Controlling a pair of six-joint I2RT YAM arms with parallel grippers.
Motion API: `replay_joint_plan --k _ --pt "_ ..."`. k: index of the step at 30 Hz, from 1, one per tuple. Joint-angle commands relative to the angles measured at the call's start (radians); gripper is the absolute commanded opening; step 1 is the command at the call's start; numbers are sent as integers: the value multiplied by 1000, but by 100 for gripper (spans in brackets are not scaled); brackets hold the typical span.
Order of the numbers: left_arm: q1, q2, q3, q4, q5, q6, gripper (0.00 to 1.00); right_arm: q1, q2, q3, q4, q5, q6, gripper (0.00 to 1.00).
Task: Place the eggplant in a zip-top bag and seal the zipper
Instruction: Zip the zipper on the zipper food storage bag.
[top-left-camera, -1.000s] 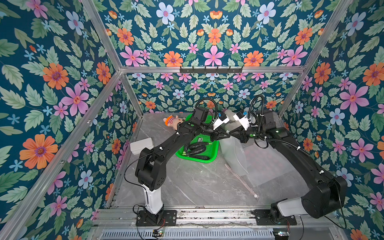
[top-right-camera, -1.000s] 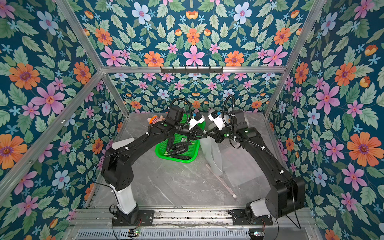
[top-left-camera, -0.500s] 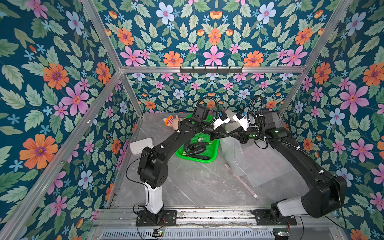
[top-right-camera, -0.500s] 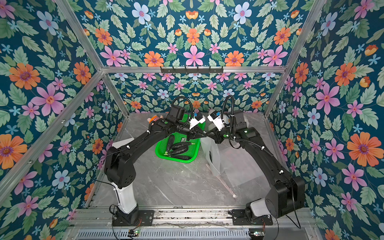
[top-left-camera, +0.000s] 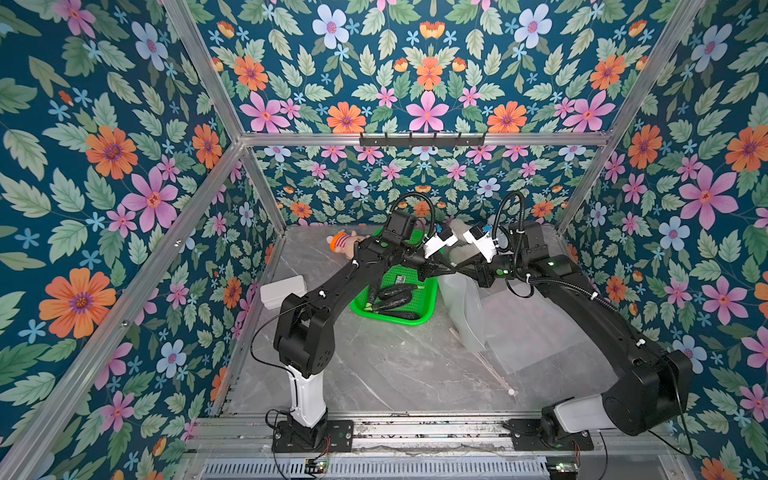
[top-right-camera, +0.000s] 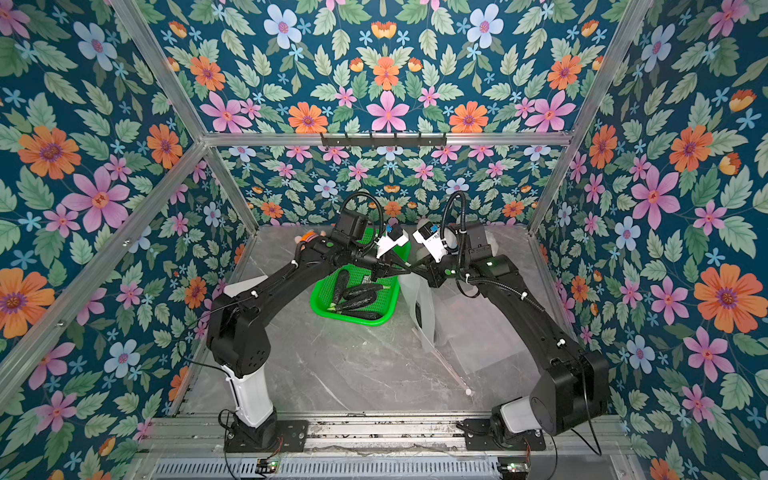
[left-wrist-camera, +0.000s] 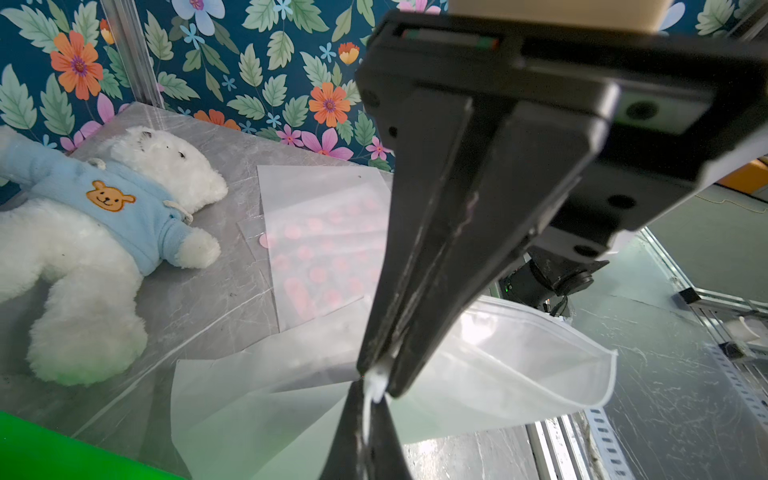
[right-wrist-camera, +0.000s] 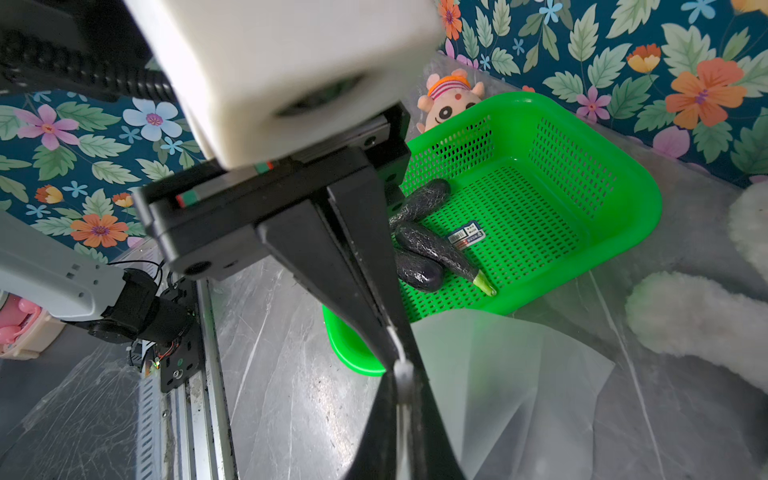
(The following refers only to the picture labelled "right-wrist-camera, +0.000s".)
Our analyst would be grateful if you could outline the white teddy bear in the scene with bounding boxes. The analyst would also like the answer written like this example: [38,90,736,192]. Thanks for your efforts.
[623,179,768,394]

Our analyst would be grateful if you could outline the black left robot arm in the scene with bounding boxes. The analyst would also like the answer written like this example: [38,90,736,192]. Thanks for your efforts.
[1,104,415,368]

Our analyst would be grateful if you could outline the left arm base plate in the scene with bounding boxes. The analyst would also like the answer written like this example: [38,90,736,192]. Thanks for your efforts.
[159,332,205,394]

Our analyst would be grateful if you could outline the cartoon doll head toy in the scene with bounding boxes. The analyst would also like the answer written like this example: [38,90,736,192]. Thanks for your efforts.
[416,69,485,133]

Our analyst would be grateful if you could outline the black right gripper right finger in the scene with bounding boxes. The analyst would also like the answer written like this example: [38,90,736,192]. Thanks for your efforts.
[410,360,465,479]

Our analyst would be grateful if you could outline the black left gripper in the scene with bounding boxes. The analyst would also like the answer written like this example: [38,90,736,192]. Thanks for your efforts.
[135,104,420,369]

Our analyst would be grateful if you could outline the small label card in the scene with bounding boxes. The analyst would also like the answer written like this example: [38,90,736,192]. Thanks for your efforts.
[447,221,487,250]

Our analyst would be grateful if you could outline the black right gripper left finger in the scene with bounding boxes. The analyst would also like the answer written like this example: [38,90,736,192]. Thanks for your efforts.
[344,372,398,480]

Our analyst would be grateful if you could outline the dark eggplant upper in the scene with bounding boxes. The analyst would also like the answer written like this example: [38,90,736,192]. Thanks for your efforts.
[389,179,452,231]

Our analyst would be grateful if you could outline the green plastic basket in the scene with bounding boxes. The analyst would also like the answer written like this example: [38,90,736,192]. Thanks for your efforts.
[322,91,664,378]

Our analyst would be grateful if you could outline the clear zip-top bag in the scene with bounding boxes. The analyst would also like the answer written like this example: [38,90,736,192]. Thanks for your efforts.
[412,309,614,479]

